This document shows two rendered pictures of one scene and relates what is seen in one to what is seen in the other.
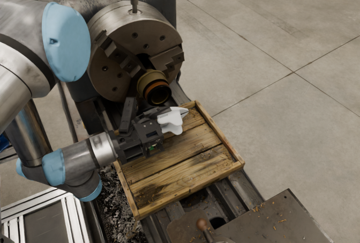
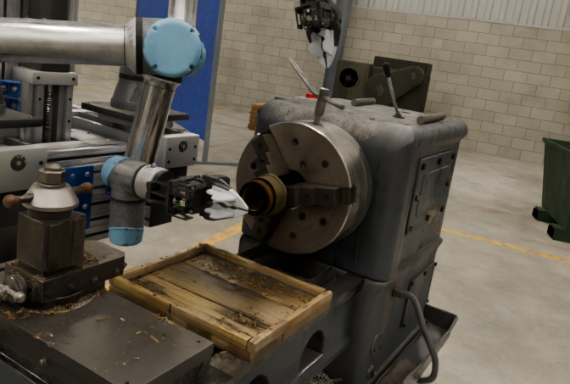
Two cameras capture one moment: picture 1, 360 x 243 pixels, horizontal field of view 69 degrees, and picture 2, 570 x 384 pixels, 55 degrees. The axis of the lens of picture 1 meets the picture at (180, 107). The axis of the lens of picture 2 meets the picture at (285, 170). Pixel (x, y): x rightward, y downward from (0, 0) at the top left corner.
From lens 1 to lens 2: 0.94 m
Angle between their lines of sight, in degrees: 59
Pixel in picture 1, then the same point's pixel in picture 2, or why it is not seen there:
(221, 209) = not seen: hidden behind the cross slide
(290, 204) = (188, 346)
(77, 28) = (183, 39)
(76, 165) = (123, 168)
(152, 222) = not seen: hidden behind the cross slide
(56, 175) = (108, 165)
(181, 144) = (242, 297)
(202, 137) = (270, 312)
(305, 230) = (150, 360)
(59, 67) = (145, 43)
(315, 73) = not seen: outside the picture
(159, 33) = (322, 155)
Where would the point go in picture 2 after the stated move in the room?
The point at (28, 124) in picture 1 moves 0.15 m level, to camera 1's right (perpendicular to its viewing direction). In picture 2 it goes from (141, 132) to (162, 147)
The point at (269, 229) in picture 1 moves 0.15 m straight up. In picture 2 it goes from (133, 330) to (142, 232)
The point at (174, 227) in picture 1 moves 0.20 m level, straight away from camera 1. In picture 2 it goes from (94, 243) to (198, 235)
